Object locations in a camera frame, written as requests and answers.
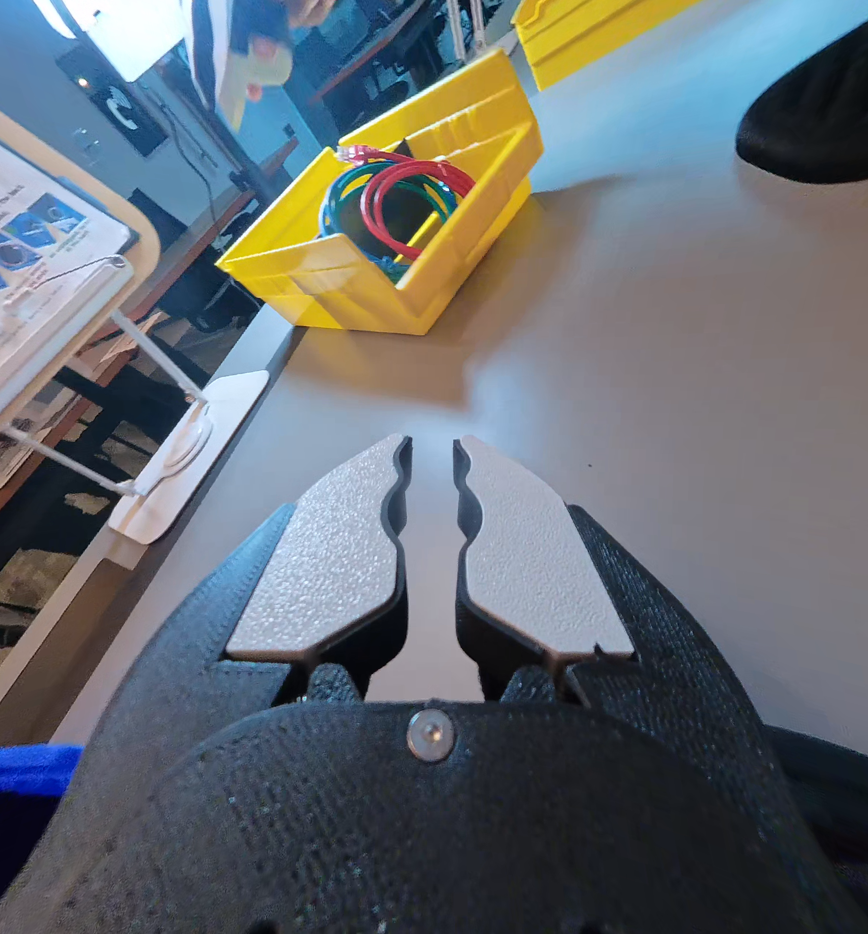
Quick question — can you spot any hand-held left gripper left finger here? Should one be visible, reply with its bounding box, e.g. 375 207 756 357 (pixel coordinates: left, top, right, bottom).
224 433 415 698

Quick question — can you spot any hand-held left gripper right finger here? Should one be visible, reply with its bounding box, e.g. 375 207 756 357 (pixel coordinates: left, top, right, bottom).
452 434 637 698

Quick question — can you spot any green ethernet cable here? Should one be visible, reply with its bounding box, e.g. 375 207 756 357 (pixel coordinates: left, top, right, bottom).
325 164 464 256

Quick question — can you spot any red ethernet cable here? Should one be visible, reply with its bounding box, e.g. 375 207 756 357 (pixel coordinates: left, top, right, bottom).
335 144 476 260

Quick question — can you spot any blue ethernet cable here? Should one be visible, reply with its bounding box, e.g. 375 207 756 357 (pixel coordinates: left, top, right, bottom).
317 157 453 282

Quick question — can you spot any yellow plastic bin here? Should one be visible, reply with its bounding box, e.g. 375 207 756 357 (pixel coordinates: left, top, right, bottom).
215 47 544 337
510 0 701 92

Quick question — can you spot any blue plastic bin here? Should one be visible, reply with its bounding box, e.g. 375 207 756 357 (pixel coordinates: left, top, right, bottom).
0 744 85 934

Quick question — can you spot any white document stand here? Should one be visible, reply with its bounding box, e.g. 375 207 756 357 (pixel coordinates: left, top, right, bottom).
0 251 271 546

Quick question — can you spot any instruction sheet on clipboard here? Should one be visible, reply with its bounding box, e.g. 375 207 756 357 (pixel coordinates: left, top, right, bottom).
0 88 161 448

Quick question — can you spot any printed instruction sheet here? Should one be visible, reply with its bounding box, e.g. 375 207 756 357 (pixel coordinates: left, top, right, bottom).
0 120 132 398

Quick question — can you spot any dark cloth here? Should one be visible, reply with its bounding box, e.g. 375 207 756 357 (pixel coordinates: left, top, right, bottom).
766 724 868 934

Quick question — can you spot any black padded bag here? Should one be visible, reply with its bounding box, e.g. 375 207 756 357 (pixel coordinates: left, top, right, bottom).
735 3 868 185

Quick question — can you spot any black wall phone panel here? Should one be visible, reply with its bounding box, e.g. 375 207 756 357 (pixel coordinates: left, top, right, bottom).
56 42 170 158

